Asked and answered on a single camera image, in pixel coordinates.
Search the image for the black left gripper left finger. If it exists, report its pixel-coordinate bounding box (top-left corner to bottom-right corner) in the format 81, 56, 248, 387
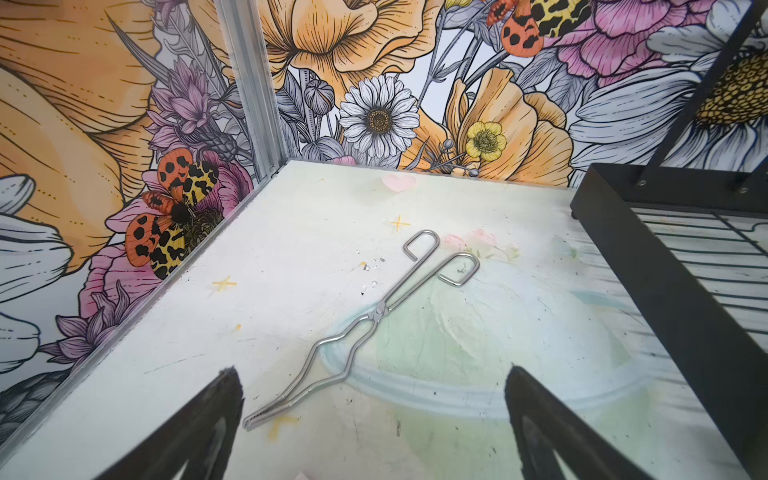
98, 367, 244, 480

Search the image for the black wire dish rack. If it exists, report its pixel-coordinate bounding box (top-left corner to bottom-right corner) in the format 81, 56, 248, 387
571, 1, 767, 479

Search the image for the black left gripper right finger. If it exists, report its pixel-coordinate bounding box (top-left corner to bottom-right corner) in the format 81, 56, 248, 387
504, 366, 650, 479

